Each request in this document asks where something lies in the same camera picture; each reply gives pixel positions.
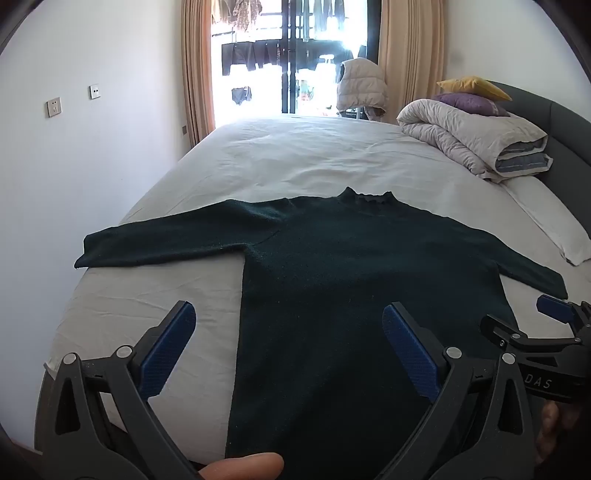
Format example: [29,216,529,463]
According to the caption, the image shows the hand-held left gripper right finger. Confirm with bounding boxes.
[374,302,539,480]

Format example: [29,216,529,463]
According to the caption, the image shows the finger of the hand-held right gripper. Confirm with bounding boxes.
[536,295,591,334]
[480,314,583,352]

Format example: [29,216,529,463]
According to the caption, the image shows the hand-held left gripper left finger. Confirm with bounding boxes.
[34,300,204,480]

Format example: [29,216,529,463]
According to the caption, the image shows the dark green sweater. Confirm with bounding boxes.
[74,187,568,467]

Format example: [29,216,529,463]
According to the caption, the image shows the person's right hand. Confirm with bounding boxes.
[536,401,583,467]

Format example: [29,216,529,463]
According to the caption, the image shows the person's left hand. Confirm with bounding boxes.
[198,452,284,480]

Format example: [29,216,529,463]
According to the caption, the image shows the white pillow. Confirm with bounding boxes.
[501,173,591,266]

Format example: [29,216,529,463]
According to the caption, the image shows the grey upholstered headboard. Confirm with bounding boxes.
[485,80,591,227]

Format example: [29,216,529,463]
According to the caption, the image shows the folded beige duvet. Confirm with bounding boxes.
[397,98,553,184]

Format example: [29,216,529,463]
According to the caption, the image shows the purple pillow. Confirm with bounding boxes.
[434,92,511,117]

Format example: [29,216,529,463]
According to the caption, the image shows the bed with white sheet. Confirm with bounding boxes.
[44,114,591,462]

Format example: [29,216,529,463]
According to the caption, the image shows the yellow pillow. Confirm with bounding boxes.
[436,76,513,102]

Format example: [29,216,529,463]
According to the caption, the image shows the beige puffer vest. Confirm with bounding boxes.
[335,58,389,123]

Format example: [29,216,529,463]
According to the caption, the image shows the beige curtain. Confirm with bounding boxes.
[378,0,446,125]
[180,0,217,146]

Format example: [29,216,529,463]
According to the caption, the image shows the hanging dark trousers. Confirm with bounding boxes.
[222,41,282,77]

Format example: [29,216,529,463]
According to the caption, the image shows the glass balcony door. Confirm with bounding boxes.
[210,0,382,130]

